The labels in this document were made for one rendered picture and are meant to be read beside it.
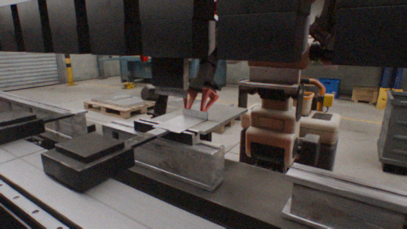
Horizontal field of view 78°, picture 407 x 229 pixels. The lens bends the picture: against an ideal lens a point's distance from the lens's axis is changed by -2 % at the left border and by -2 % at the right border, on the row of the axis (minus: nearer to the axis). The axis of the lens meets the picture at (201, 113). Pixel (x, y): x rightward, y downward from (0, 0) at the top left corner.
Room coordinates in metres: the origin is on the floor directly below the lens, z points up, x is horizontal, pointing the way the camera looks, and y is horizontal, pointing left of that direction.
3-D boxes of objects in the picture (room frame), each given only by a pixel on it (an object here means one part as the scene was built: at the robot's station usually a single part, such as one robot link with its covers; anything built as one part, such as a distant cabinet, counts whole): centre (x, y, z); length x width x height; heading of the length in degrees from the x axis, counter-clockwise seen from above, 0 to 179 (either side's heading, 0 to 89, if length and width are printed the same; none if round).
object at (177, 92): (0.62, 0.08, 1.13); 0.10 x 0.02 x 0.10; 57
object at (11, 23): (1.05, 0.72, 1.26); 0.15 x 0.09 x 0.17; 57
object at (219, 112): (0.74, 0.00, 1.00); 0.26 x 0.18 x 0.01; 147
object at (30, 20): (0.94, 0.56, 1.26); 0.15 x 0.09 x 0.17; 57
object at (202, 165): (0.65, 0.12, 0.92); 0.39 x 0.06 x 0.10; 57
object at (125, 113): (4.64, 1.50, 0.07); 1.20 x 0.80 x 0.14; 56
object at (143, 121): (0.63, 0.10, 0.98); 0.20 x 0.03 x 0.03; 57
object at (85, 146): (0.48, 0.16, 1.01); 0.26 x 0.12 x 0.05; 147
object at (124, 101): (4.64, 1.50, 0.17); 0.99 x 0.63 x 0.05; 56
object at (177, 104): (3.93, 0.06, 0.20); 1.01 x 0.63 x 0.12; 61
